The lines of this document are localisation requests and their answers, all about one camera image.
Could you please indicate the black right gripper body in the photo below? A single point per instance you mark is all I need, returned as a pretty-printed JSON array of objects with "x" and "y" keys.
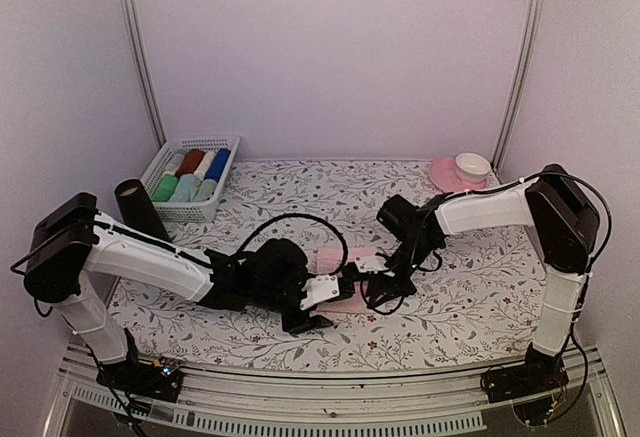
[{"x": 407, "y": 288}]

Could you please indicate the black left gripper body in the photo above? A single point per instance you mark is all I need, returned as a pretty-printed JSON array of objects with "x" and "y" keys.
[{"x": 297, "y": 325}]

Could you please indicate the pink towel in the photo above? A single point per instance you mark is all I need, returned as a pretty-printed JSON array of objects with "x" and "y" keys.
[{"x": 326, "y": 259}]

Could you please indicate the green towel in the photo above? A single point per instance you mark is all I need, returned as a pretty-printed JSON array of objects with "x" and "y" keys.
[
  {"x": 166, "y": 189},
  {"x": 205, "y": 191}
]

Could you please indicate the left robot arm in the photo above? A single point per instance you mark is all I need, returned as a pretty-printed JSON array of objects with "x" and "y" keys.
[{"x": 77, "y": 240}]

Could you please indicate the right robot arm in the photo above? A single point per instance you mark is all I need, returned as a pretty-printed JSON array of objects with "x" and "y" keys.
[{"x": 552, "y": 203}]

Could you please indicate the pink plate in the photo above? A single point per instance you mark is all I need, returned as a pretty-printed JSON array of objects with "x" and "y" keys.
[{"x": 442, "y": 172}]

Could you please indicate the white bowl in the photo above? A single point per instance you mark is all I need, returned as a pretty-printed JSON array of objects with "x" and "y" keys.
[{"x": 471, "y": 167}]

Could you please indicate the light blue rolled towel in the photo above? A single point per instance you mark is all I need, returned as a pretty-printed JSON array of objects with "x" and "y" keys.
[{"x": 187, "y": 188}]

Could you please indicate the white plastic basket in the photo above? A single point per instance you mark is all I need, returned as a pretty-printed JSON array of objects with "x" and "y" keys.
[{"x": 191, "y": 211}]

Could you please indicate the white rolled towel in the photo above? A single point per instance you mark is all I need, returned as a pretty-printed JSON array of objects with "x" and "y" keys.
[{"x": 204, "y": 164}]

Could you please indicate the green rolled towel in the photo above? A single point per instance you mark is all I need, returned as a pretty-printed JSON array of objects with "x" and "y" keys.
[{"x": 166, "y": 189}]

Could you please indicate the red rolled towel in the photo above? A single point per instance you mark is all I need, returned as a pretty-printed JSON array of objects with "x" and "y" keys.
[{"x": 190, "y": 162}]

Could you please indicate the black cylinder cup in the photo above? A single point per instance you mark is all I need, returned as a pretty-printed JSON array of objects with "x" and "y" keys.
[{"x": 137, "y": 210}]

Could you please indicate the grey rolled towel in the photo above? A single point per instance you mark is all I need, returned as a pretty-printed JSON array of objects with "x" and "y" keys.
[{"x": 174, "y": 163}]

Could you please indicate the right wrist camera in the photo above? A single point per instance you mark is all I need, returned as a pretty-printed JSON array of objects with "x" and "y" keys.
[{"x": 362, "y": 268}]

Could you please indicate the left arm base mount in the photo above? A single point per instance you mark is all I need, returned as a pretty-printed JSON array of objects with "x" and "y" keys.
[{"x": 141, "y": 379}]

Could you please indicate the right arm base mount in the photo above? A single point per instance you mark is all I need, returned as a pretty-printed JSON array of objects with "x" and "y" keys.
[{"x": 501, "y": 384}]

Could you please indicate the front aluminium rail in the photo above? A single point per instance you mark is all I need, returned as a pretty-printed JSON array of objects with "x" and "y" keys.
[{"x": 219, "y": 400}]

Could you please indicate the right aluminium frame post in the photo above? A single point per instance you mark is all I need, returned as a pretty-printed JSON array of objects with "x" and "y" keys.
[{"x": 531, "y": 24}]

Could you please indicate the aluminium frame post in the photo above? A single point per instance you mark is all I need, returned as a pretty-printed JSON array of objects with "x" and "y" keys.
[
  {"x": 133, "y": 29},
  {"x": 531, "y": 24}
]

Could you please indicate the left aluminium frame post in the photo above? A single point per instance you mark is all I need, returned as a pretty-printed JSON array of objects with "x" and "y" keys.
[{"x": 133, "y": 29}]

